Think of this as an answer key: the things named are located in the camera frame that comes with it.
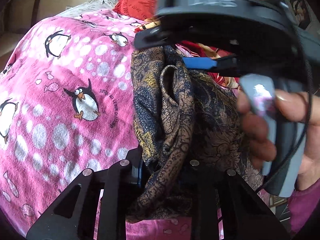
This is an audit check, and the dark blue gold patterned garment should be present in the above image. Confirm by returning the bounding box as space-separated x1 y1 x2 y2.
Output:
126 46 263 223

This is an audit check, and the purple clothing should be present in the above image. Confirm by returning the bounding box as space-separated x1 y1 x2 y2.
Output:
288 180 319 235

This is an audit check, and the person's right hand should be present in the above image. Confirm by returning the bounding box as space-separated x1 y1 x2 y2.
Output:
236 89 320 192

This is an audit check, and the gold red satin cloth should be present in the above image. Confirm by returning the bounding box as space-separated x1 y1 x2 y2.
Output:
134 18 240 92

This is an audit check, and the pink penguin blanket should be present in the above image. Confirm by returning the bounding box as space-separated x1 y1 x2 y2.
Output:
0 8 226 240

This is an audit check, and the black cable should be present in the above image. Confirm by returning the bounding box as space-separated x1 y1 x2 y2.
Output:
254 24 315 193

